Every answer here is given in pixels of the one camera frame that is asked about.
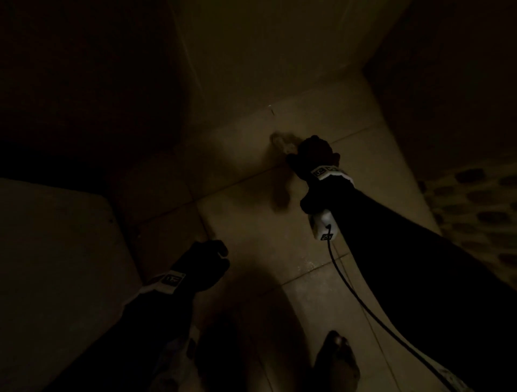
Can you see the person's left hand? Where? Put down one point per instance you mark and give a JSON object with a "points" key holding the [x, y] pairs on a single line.
{"points": [[206, 262]]}

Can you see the person's right hand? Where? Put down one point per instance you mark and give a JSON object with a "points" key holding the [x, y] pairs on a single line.
{"points": [[313, 157]]}

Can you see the pale floor scrap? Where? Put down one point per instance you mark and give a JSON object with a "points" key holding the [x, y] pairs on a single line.
{"points": [[282, 143]]}

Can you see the person's left forearm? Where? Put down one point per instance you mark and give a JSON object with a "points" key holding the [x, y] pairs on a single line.
{"points": [[121, 347]]}

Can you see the person's right foot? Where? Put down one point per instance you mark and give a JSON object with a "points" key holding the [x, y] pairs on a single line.
{"points": [[337, 363]]}

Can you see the black right wrist band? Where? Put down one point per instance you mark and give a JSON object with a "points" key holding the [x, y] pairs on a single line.
{"points": [[323, 190]]}

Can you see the black wrist band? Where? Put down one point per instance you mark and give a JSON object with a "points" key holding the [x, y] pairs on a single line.
{"points": [[161, 295], [323, 190]]}

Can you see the black left wrist band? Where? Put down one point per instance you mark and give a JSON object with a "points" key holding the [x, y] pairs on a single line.
{"points": [[161, 295]]}

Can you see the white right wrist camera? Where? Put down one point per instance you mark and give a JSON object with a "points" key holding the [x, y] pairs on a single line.
{"points": [[322, 226]]}

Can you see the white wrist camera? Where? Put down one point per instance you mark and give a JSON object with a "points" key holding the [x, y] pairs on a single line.
{"points": [[177, 363], [322, 226]]}

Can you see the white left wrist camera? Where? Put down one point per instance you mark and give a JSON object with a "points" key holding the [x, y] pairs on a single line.
{"points": [[177, 363]]}

